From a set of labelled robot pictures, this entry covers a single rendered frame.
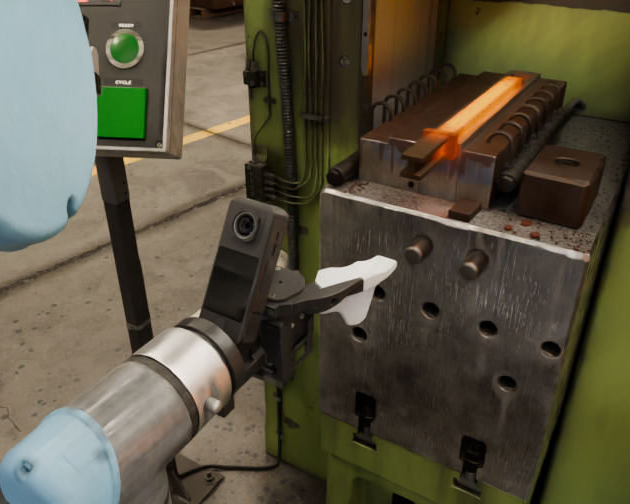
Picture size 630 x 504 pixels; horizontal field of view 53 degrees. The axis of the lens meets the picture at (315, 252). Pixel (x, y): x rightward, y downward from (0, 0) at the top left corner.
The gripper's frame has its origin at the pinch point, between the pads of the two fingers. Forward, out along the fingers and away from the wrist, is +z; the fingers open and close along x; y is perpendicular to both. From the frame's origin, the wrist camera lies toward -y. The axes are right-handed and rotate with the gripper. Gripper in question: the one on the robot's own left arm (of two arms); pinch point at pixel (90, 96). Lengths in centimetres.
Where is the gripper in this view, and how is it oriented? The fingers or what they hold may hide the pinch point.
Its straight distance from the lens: 90.1
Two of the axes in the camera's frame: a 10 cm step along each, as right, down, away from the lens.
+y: 0.5, -10.0, -0.1
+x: -9.9, -0.6, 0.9
